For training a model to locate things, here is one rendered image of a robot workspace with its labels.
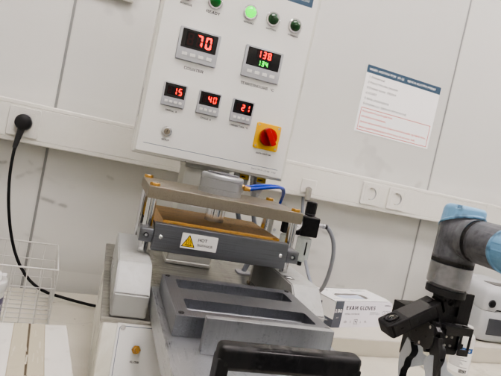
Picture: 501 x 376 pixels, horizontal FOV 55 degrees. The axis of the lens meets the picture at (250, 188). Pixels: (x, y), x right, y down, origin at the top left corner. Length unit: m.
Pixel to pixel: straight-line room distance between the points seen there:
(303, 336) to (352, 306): 0.81
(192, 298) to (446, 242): 0.50
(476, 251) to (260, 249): 0.36
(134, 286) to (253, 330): 0.23
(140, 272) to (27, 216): 0.66
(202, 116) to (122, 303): 0.45
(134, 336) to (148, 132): 0.44
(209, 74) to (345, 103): 0.64
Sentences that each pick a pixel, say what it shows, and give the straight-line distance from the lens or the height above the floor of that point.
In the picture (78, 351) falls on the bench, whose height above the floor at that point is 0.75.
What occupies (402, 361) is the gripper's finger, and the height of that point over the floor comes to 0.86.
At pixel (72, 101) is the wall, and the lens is 1.32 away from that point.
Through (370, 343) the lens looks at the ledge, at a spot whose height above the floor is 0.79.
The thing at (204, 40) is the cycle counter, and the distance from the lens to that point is 1.02.
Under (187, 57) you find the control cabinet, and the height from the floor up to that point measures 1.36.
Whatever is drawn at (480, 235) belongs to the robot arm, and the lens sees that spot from 0.88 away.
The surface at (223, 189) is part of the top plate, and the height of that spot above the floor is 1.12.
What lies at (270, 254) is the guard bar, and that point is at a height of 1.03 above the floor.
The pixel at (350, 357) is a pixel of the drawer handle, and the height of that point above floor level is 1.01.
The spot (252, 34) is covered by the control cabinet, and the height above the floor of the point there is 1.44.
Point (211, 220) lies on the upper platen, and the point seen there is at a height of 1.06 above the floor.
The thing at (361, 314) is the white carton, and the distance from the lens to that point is 1.41.
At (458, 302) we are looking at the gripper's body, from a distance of 0.99.
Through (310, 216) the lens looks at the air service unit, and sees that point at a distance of 1.09.
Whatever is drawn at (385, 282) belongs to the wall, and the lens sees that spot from 1.73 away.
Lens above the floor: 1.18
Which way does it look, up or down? 3 degrees down
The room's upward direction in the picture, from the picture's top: 12 degrees clockwise
